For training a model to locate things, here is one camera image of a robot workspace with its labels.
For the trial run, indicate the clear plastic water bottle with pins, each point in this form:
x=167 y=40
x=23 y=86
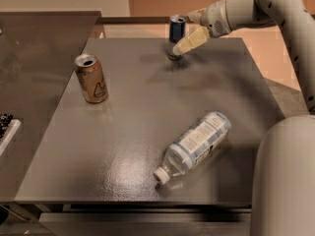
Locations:
x=193 y=146

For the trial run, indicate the blue silver redbull can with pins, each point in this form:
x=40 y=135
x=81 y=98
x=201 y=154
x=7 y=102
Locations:
x=177 y=24

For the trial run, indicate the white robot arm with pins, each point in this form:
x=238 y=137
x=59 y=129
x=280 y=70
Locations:
x=283 y=189

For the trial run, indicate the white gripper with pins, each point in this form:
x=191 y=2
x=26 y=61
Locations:
x=213 y=20

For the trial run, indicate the orange soda can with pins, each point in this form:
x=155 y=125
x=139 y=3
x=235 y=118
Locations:
x=91 y=78

